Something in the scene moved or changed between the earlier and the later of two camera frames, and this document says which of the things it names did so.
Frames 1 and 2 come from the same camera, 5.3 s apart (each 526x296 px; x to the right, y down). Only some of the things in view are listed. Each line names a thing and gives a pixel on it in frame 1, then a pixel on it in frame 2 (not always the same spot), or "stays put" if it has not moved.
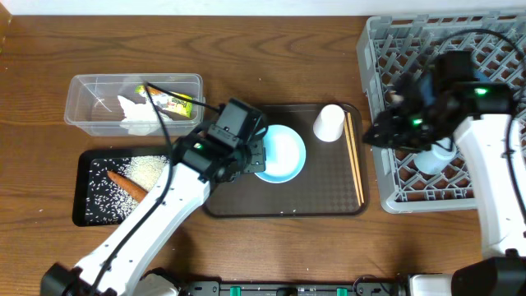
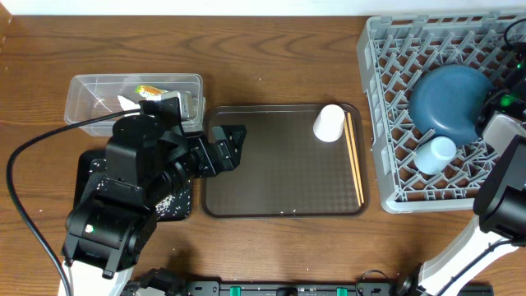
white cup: x=329 y=126 stays put
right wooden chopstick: x=349 y=116 stays put
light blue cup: x=429 y=162 stays put
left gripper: x=260 y=161 -> x=231 y=158
